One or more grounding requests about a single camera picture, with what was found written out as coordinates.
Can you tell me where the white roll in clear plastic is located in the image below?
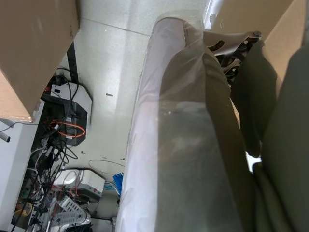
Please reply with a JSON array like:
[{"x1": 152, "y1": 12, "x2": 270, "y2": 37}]
[{"x1": 115, "y1": 16, "x2": 256, "y2": 232}]

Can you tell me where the black and silver device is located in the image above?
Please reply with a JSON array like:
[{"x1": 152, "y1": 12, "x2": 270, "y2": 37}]
[{"x1": 40, "y1": 81, "x2": 94, "y2": 147}]

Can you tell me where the blue plastic piece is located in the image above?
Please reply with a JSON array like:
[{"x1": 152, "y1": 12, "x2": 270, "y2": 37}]
[{"x1": 112, "y1": 172, "x2": 124, "y2": 195}]

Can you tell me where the white box device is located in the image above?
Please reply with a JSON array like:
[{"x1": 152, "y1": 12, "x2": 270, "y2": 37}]
[{"x1": 63, "y1": 168, "x2": 106, "y2": 197}]

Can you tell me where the brown cardboard box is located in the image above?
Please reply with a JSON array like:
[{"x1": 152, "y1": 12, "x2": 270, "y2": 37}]
[{"x1": 0, "y1": 0, "x2": 81, "y2": 124}]

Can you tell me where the thin white cable loop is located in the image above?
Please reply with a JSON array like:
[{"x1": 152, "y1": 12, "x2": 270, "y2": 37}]
[{"x1": 88, "y1": 159, "x2": 126, "y2": 175}]

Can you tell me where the orange cable loop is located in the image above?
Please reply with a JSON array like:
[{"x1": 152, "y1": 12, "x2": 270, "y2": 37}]
[{"x1": 49, "y1": 120, "x2": 86, "y2": 140}]

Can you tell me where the tangle of black cables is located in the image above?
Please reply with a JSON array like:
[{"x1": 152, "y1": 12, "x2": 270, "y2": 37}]
[{"x1": 28, "y1": 67, "x2": 80, "y2": 232}]

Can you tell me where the white perforated metal bracket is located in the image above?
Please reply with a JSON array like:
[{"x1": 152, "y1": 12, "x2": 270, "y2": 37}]
[{"x1": 51, "y1": 195, "x2": 90, "y2": 227}]

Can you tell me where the grey tube handle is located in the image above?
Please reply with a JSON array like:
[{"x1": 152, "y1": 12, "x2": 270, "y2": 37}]
[{"x1": 0, "y1": 122, "x2": 15, "y2": 144}]

